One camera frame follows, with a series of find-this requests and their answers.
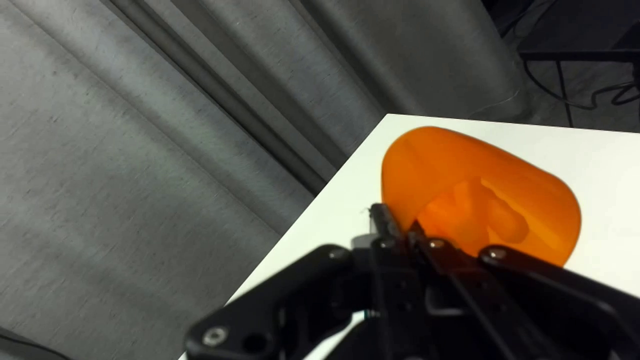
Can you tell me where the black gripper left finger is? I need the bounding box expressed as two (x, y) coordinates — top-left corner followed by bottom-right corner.
(185, 201), (428, 360)

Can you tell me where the dark grey curtain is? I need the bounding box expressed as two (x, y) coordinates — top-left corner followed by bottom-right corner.
(0, 0), (536, 360)

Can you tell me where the thin black hanging cable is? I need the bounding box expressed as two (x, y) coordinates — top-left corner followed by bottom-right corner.
(522, 51), (640, 129)

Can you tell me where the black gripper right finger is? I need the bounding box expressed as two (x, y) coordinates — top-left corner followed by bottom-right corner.
(407, 227), (640, 360)

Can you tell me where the orange plastic cup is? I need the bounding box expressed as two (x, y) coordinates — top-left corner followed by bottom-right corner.
(380, 126), (585, 267)

